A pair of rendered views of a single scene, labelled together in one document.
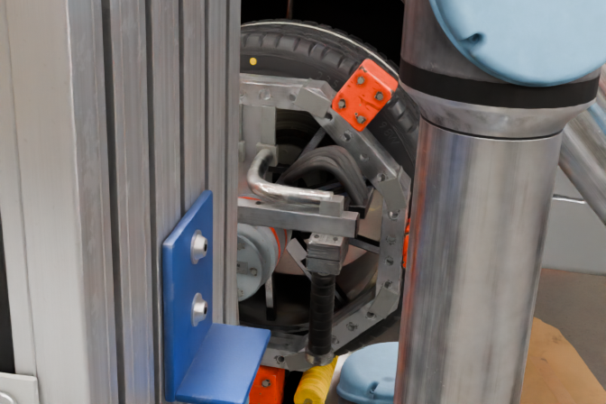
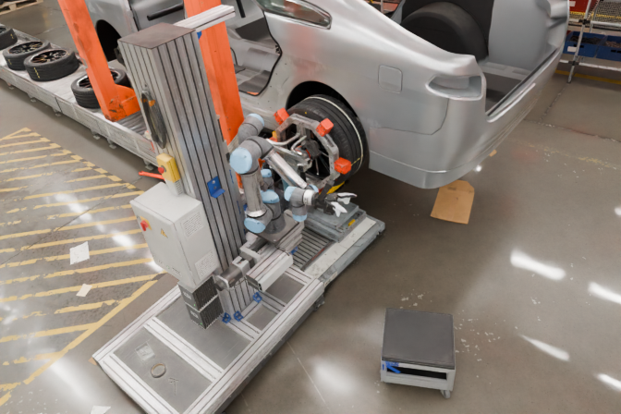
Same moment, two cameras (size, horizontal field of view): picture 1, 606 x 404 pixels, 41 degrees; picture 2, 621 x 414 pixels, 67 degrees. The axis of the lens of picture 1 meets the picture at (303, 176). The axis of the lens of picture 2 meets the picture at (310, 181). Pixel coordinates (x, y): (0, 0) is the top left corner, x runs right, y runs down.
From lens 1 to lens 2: 217 cm
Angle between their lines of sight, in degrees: 33
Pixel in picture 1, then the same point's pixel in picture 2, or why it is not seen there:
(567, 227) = (388, 165)
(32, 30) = (187, 173)
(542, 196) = (249, 182)
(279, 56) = (310, 113)
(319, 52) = (319, 114)
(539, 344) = (461, 192)
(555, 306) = (484, 178)
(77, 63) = (189, 175)
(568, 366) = (464, 202)
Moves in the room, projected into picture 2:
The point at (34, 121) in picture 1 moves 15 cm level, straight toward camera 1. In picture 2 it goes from (188, 177) to (176, 196)
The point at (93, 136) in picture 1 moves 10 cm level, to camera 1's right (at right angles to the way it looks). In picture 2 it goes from (192, 178) to (208, 183)
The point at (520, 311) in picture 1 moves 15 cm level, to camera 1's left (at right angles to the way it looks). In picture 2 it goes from (251, 193) to (229, 187)
